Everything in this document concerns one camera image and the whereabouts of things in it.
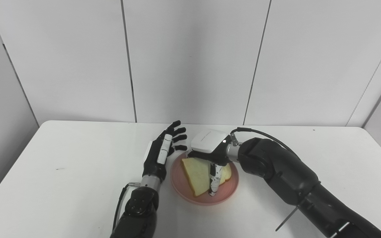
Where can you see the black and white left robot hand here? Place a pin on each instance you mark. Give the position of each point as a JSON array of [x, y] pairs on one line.
[[154, 162]]

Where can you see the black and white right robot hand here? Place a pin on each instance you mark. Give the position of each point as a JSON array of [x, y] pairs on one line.
[[208, 140]]

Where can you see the slice of white bread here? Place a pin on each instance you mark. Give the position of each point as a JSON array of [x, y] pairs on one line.
[[197, 175]]

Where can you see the pink round plate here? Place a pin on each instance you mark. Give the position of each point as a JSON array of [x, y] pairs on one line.
[[225, 193]]

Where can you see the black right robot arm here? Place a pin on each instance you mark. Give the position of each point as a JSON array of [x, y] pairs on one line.
[[276, 168]]

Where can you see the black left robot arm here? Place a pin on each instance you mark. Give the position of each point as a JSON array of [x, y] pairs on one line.
[[137, 211]]

